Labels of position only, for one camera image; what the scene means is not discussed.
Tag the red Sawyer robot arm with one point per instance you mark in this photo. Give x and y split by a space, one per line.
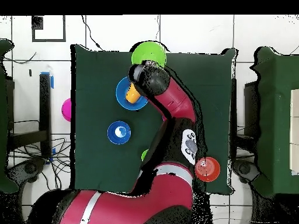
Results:
163 186

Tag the large light blue bowl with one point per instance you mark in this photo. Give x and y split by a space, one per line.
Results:
121 95

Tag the black pedestal leg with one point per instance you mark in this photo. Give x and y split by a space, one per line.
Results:
245 169
25 169

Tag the small dark blue bowl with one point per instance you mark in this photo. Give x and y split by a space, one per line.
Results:
119 133

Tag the black metal stand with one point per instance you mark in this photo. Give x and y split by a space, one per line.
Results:
45 105

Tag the dark green table cloth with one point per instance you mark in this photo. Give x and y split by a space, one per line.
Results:
98 81

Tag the orange cup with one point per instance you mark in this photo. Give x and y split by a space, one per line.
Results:
132 95

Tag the white box stack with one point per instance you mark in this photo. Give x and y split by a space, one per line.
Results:
295 130

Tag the green cup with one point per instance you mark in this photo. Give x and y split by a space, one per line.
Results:
144 155

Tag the orange bowl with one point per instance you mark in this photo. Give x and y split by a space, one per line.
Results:
209 169

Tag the large green bowl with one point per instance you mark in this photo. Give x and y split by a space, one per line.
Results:
147 51

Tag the black square frame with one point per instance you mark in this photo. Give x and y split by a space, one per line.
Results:
64 28

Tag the magenta bowl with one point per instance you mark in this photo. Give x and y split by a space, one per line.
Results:
67 109

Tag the neighbouring green table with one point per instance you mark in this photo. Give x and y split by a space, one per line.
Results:
275 116
3 116

